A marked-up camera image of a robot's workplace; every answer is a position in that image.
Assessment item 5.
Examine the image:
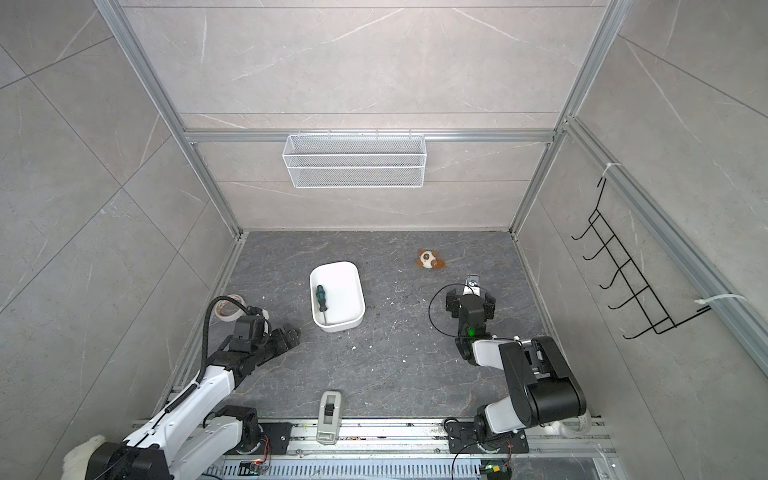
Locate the clear tape roll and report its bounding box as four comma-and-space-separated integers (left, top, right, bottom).
552, 412, 593, 438

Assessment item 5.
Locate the white fluffy plush toy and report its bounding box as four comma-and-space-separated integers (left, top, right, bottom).
61, 435, 106, 480

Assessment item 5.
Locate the brown white plush toy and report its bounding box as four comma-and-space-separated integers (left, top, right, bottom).
416, 250, 446, 269

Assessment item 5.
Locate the black wire hook rack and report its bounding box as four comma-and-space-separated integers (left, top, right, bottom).
571, 178, 712, 340

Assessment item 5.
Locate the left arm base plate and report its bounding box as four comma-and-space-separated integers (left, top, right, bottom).
234, 422, 293, 456

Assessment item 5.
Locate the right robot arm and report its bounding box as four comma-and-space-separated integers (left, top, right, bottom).
445, 286, 587, 445

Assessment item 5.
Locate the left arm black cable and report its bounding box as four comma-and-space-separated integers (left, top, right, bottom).
199, 295, 250, 379

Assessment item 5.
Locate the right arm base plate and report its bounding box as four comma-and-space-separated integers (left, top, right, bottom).
442, 417, 529, 455

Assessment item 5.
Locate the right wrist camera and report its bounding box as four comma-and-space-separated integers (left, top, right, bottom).
463, 274, 482, 296

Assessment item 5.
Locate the green black screwdriver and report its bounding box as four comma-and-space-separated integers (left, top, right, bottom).
315, 284, 328, 325

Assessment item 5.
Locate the small round tape roll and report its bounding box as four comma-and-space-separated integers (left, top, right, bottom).
214, 294, 246, 323

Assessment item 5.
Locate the white plastic bin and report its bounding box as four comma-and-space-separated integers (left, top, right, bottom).
309, 261, 366, 333

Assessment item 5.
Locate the white grey label maker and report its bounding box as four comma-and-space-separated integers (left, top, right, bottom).
316, 391, 343, 445

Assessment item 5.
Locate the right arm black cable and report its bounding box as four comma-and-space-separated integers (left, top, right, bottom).
428, 283, 475, 340

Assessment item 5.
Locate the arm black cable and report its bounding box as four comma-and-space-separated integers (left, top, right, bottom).
199, 295, 250, 379
428, 283, 475, 340

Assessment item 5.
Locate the white zip tie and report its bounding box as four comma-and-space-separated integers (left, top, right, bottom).
694, 293, 747, 305

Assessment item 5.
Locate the white wire mesh basket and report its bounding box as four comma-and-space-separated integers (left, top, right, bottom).
282, 133, 428, 189

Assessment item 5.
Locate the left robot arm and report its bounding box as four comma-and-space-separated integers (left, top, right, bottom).
82, 314, 300, 479

